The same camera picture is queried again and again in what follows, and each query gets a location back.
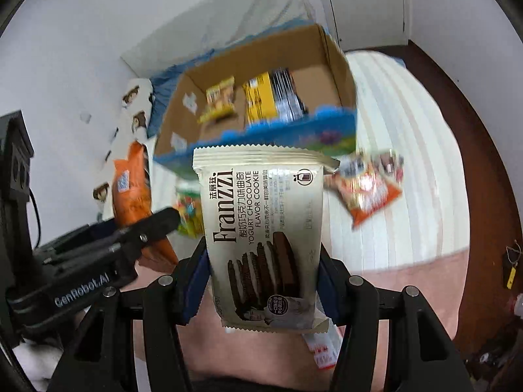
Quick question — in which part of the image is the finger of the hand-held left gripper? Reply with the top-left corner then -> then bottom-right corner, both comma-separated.
49,207 -> 181,272
35,217 -> 123,258

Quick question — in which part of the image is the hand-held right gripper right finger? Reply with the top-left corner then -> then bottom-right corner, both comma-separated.
316,244 -> 475,392

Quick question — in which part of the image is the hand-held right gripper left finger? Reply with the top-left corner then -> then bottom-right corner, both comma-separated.
49,237 -> 211,392

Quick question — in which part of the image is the cream chocolate cookie packet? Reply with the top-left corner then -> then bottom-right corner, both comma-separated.
192,145 -> 341,333

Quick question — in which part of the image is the cardboard box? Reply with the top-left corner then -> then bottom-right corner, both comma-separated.
153,24 -> 358,180

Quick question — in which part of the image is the colourful candy bag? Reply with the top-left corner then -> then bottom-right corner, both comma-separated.
175,186 -> 205,239

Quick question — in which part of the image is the red and silver snack packet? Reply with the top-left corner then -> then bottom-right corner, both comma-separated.
302,327 -> 344,372

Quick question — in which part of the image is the pink cloth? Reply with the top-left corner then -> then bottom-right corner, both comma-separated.
131,249 -> 470,392

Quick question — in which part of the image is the orange cartoon face snack bag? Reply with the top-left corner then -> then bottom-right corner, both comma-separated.
325,149 -> 405,229

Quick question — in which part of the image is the bear printed cloth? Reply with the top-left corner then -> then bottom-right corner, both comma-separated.
94,77 -> 156,217

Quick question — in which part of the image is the blue blanket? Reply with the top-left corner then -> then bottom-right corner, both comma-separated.
149,20 -> 323,137

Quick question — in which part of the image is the small yellow snack packet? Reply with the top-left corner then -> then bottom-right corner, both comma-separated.
197,75 -> 237,125

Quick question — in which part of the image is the yellow snack pack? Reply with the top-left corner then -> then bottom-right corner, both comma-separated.
242,71 -> 282,127

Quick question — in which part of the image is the black snack packet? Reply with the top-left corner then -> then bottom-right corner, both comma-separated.
270,67 -> 309,123

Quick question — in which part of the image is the white pillow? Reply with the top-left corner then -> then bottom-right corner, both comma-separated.
120,0 -> 315,78

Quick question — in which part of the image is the white door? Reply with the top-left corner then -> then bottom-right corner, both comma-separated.
319,0 -> 409,50

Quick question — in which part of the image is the yellow tag with wire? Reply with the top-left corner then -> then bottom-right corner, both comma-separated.
505,245 -> 523,291

